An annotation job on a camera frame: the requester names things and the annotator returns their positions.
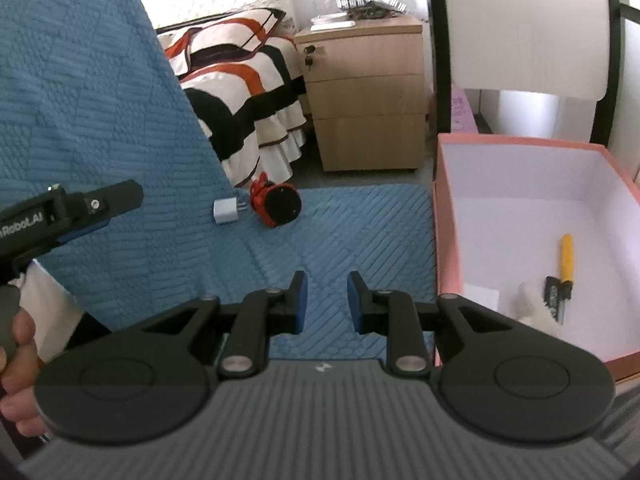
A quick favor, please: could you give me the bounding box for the wooden bedside cabinet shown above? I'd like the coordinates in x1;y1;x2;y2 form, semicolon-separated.
294;14;431;173

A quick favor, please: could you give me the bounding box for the small white charger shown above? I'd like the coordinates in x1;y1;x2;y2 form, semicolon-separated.
213;198;248;226

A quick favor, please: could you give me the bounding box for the striped bed blanket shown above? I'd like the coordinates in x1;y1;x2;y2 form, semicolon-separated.
22;7;308;363

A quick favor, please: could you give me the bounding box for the pink cardboard box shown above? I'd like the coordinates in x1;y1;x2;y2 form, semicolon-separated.
432;132;640;386

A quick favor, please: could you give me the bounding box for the pink paper bag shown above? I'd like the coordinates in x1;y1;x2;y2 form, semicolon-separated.
450;85;476;135

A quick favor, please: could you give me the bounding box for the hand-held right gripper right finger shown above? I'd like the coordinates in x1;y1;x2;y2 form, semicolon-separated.
347;270;526;376

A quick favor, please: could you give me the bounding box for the beige chair with black frame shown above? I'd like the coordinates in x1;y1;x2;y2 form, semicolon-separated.
422;0;630;148

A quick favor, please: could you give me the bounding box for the white remote control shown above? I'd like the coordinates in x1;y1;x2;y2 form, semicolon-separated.
310;18;357;32

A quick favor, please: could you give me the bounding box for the person's left hand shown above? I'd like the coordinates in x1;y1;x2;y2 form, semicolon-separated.
0;310;39;423

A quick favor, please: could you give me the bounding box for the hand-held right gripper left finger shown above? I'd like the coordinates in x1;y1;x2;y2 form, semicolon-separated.
115;270;308;378

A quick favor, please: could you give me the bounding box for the red and black toy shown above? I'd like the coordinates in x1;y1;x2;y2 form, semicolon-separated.
250;172;303;229

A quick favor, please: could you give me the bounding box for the blue textured blanket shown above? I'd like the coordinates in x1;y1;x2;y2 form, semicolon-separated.
0;0;436;361

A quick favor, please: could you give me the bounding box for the black flash drive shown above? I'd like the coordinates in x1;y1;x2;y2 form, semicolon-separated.
544;276;573;326

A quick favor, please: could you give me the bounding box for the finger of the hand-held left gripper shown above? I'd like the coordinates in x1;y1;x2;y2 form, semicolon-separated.
59;179;146;244

